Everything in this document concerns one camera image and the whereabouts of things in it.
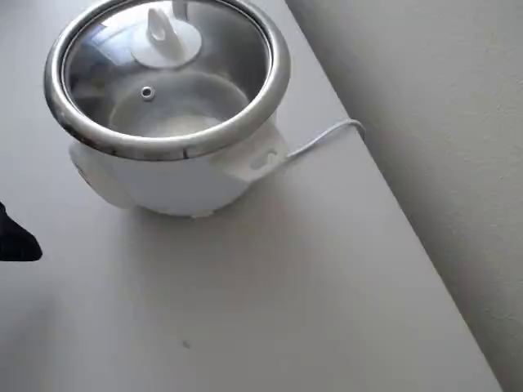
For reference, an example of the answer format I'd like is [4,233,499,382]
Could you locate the glass lid with white handle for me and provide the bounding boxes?
[60,0,273,139]

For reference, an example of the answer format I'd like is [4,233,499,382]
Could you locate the white rice cooker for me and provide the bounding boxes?
[43,0,292,220]

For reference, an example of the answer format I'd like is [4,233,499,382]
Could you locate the steel inner pot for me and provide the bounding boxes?
[65,2,270,138]

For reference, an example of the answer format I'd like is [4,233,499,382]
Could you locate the black pointed object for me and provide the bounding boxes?
[0,200,43,262]

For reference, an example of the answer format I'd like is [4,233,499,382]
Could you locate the white power cable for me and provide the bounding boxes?
[285,118,367,159]

